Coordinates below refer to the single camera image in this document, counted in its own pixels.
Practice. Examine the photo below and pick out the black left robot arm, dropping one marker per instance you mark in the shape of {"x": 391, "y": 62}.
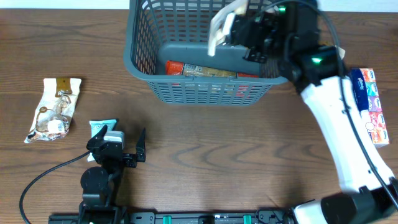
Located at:
{"x": 101, "y": 183}

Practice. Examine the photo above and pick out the beige rice bag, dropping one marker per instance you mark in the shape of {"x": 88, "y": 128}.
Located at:
{"x": 221, "y": 24}

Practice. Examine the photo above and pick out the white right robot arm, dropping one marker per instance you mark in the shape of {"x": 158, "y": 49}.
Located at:
{"x": 368, "y": 186}

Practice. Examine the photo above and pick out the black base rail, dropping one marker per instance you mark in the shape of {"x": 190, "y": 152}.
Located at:
{"x": 259, "y": 217}

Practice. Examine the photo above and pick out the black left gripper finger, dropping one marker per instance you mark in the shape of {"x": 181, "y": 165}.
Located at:
{"x": 141, "y": 147}
{"x": 97, "y": 140}

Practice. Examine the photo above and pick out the beige bag upper right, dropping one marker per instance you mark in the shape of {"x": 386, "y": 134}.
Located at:
{"x": 341, "y": 51}

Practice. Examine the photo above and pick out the teal snack packet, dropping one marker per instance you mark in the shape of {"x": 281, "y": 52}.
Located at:
{"x": 96, "y": 125}

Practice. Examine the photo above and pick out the blue tissue multipack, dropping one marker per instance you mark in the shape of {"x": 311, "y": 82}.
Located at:
{"x": 369, "y": 105}

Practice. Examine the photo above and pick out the beige nut snack bag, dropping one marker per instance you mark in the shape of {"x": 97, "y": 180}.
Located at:
{"x": 55, "y": 110}

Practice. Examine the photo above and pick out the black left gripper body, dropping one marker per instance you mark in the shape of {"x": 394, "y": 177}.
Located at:
{"x": 128, "y": 161}

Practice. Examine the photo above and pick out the orange spaghetti packet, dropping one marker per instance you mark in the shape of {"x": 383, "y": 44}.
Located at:
{"x": 190, "y": 70}

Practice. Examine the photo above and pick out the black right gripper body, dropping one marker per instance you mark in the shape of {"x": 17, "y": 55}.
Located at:
{"x": 268, "y": 43}

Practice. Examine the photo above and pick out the grey plastic basket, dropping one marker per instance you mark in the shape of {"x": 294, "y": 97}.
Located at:
{"x": 159, "y": 31}

